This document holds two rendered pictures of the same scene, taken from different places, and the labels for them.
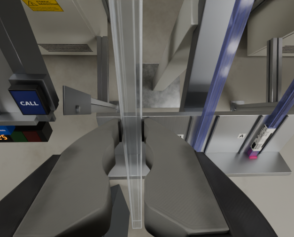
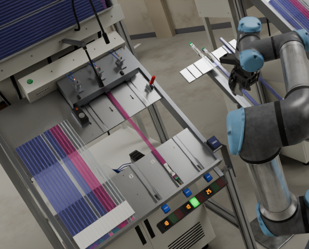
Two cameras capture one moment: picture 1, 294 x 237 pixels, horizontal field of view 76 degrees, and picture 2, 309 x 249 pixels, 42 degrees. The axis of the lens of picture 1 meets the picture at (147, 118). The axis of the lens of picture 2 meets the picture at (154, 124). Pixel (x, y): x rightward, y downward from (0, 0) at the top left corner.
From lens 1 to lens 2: 1.64 m
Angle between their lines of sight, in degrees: 65
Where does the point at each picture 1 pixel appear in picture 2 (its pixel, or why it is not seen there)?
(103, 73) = (225, 210)
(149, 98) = (276, 238)
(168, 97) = not seen: hidden behind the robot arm
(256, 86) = not seen: outside the picture
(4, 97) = (203, 159)
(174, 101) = not seen: hidden behind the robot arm
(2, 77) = (200, 150)
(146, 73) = (255, 228)
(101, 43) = (209, 202)
